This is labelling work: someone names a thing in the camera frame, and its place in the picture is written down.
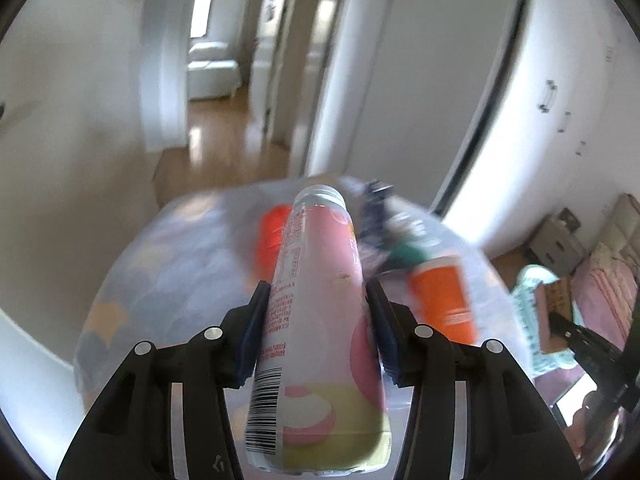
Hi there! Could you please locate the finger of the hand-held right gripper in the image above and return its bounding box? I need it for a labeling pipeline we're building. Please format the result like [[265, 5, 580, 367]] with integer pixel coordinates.
[[547, 312, 610, 377]]

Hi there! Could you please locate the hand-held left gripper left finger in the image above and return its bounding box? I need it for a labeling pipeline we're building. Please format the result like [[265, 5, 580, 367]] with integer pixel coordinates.
[[56, 280, 274, 480]]

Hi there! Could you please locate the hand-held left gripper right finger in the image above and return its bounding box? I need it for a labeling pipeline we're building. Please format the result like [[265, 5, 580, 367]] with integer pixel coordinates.
[[366, 280, 584, 480]]

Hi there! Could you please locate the light teal plastic basket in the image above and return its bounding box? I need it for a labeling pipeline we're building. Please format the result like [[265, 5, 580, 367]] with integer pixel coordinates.
[[510, 265, 582, 376]]

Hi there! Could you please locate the pink labelled drink bottle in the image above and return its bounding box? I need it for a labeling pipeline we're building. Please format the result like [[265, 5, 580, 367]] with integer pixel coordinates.
[[244, 185, 393, 476]]

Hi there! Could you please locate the green packet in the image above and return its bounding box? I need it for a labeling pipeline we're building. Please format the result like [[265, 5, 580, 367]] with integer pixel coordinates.
[[384, 237, 442, 272]]

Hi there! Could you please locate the blue and white box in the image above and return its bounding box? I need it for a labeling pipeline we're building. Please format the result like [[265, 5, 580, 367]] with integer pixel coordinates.
[[357, 180, 397, 261]]

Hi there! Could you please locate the smartphone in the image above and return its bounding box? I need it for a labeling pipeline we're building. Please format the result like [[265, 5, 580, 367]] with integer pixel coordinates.
[[550, 378, 601, 429]]

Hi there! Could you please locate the grey nightstand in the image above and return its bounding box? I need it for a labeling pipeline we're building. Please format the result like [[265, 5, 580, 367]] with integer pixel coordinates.
[[529, 207, 589, 277]]

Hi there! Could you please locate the pastel printed tablecloth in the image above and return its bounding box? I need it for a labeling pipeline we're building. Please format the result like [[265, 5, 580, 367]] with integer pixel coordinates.
[[72, 175, 532, 480]]

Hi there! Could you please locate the beige padded headboard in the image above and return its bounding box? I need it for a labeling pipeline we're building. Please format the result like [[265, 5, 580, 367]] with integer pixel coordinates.
[[597, 192, 640, 261]]

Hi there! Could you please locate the white sofa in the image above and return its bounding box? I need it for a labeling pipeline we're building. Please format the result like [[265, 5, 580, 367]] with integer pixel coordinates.
[[187, 41, 241, 101]]

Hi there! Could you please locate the white wardrobe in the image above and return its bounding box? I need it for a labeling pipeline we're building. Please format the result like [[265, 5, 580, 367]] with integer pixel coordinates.
[[440, 0, 640, 261]]

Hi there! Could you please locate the window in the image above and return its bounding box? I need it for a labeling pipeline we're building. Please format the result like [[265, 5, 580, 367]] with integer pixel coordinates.
[[192, 0, 215, 39]]

